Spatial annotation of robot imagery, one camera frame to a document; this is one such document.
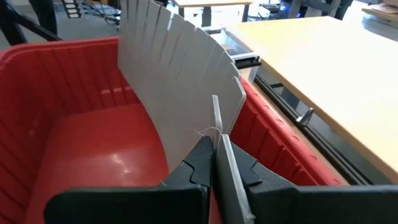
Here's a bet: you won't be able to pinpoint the grey slotted divider panel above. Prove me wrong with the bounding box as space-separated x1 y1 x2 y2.
117 0 256 224

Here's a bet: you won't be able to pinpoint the black metal stand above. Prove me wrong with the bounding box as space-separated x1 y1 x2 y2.
0 0 62 47

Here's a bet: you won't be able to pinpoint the light wooden desk black legs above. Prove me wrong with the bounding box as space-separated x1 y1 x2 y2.
172 0 253 28

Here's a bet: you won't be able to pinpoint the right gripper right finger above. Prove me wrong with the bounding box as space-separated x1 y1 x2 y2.
231 143 398 224

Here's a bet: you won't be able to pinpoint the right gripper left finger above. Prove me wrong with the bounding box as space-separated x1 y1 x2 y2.
43 136 215 224

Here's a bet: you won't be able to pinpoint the large beige wooden desk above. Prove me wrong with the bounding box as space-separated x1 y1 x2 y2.
228 16 398 183

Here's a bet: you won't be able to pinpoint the black floor cables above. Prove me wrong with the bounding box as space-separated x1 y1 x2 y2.
81 1 122 27

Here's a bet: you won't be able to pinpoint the small black frame bracket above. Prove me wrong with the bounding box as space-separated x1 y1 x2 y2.
234 55 262 70

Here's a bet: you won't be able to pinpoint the silver metal handle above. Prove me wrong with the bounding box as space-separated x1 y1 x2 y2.
295 107 315 127

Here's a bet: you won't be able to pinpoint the black wire rack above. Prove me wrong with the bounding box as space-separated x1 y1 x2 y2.
61 0 83 19

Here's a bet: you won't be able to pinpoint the computer with blue lights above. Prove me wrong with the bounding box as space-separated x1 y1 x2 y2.
278 1 301 18

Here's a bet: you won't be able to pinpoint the red plastic bin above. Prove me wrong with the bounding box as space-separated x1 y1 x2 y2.
0 35 346 224

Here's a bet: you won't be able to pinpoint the stacked wooden boards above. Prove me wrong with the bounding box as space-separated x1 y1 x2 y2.
362 0 398 23

